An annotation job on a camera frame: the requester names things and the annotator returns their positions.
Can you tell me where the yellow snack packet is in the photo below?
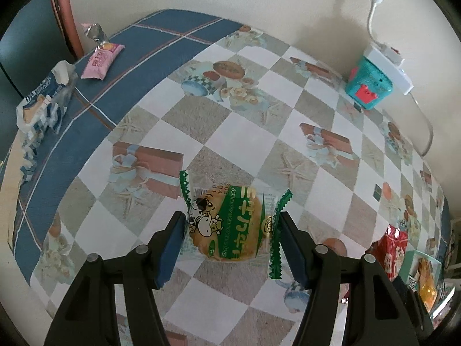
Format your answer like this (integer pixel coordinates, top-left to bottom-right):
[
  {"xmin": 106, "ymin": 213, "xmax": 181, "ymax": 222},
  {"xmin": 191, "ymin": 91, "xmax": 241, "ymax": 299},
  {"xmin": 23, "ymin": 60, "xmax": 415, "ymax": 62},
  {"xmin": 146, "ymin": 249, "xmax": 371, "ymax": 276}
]
[{"xmin": 416, "ymin": 257, "xmax": 442, "ymax": 309}]

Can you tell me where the white power cable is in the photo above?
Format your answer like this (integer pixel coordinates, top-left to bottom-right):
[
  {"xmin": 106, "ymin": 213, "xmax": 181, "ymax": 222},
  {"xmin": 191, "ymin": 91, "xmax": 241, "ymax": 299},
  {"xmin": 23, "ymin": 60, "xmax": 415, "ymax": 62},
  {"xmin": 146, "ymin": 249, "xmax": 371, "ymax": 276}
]
[{"xmin": 409, "ymin": 92, "xmax": 434, "ymax": 157}]

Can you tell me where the reddish wooden post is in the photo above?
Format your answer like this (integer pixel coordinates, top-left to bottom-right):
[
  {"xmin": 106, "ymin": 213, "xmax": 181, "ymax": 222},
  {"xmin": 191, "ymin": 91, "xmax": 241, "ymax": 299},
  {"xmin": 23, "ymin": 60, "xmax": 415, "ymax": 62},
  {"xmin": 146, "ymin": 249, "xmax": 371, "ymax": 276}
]
[{"xmin": 50, "ymin": 0, "xmax": 85, "ymax": 60}]

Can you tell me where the red patterned snack packet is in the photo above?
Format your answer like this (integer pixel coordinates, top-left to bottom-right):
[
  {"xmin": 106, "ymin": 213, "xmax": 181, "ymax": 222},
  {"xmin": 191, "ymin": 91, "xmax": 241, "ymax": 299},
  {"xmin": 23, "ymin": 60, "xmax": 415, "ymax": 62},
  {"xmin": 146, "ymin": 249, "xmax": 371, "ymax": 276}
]
[{"xmin": 369, "ymin": 224, "xmax": 409, "ymax": 280}]

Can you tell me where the white power strip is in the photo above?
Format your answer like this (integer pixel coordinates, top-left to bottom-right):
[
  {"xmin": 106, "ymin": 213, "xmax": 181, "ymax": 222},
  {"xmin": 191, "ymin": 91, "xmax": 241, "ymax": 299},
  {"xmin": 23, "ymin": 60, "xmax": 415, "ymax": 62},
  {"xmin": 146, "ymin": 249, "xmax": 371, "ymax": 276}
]
[{"xmin": 363, "ymin": 43, "xmax": 414, "ymax": 96}]

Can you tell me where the small pink opened snack packet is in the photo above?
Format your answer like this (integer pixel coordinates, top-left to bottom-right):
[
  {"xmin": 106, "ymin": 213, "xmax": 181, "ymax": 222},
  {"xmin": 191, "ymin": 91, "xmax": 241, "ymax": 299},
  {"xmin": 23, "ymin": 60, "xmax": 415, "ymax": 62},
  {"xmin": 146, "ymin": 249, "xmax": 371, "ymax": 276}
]
[{"xmin": 81, "ymin": 22, "xmax": 126, "ymax": 80}]

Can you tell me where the small teal box red label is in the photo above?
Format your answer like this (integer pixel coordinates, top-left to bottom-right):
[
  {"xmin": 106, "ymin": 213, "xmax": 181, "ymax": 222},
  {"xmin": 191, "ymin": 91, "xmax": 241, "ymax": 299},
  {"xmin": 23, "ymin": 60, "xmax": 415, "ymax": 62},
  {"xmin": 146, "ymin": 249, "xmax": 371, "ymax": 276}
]
[{"xmin": 346, "ymin": 57, "xmax": 394, "ymax": 109}]

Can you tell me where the blue and white plastic bag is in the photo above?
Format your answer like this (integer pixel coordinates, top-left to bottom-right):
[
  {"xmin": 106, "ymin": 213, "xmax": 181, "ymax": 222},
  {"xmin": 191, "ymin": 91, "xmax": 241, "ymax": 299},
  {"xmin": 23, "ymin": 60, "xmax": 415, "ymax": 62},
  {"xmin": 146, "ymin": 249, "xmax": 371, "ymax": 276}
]
[{"xmin": 16, "ymin": 60, "xmax": 78, "ymax": 184}]

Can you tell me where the round cake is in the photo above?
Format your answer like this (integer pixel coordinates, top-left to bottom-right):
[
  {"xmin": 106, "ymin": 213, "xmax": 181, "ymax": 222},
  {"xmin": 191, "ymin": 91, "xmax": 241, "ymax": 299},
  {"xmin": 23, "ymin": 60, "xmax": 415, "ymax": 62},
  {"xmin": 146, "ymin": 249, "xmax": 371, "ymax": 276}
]
[{"xmin": 179, "ymin": 169, "xmax": 294, "ymax": 281}]

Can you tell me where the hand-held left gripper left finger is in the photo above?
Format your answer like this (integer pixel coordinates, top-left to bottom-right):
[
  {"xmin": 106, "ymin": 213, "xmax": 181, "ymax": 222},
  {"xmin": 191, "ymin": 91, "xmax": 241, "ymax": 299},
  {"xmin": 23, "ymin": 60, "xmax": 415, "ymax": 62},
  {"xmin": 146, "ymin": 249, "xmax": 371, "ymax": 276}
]
[{"xmin": 43, "ymin": 211, "xmax": 187, "ymax": 346}]

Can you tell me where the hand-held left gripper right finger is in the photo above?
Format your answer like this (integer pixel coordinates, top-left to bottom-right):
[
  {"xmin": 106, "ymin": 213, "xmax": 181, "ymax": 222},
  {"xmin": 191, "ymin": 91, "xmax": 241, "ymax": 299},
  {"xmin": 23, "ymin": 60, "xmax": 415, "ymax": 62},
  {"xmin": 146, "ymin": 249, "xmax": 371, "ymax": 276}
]
[{"xmin": 279, "ymin": 212, "xmax": 433, "ymax": 346}]

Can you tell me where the dark cabinet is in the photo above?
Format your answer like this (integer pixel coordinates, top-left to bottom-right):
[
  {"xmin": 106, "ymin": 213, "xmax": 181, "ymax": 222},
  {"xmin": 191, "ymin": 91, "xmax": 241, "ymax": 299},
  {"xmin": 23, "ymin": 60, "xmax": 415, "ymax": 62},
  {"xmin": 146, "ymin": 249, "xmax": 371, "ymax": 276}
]
[{"xmin": 0, "ymin": 0, "xmax": 78, "ymax": 101}]

